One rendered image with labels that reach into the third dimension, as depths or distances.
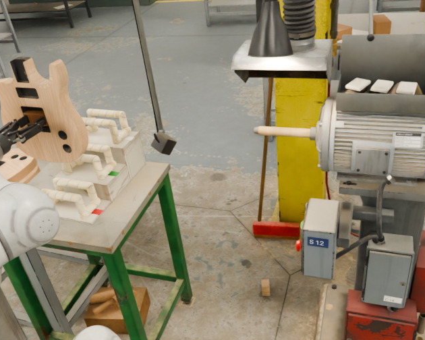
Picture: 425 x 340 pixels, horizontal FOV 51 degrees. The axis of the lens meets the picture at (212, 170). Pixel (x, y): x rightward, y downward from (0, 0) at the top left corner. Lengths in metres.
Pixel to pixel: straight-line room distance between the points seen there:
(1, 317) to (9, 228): 0.23
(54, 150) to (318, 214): 0.98
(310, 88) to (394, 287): 1.18
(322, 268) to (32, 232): 0.90
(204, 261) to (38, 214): 2.05
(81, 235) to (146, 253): 1.27
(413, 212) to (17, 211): 1.21
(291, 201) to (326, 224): 1.50
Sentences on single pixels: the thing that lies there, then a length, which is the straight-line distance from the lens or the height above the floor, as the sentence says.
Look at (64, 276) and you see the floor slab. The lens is 3.09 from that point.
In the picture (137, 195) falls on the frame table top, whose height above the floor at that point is 0.93.
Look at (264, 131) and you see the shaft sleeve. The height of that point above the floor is 1.26.
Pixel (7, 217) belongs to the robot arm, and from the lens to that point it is 0.96.
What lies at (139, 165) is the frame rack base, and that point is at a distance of 2.08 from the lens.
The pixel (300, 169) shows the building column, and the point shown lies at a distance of 2.74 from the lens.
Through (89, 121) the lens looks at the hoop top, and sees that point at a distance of 2.01.
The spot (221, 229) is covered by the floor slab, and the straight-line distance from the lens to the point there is 3.10.
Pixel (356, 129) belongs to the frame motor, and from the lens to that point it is 1.47.
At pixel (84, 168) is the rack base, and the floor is 1.02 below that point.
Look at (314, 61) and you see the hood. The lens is 1.45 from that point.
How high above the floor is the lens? 2.03
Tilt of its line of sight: 33 degrees down
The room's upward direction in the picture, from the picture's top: 7 degrees counter-clockwise
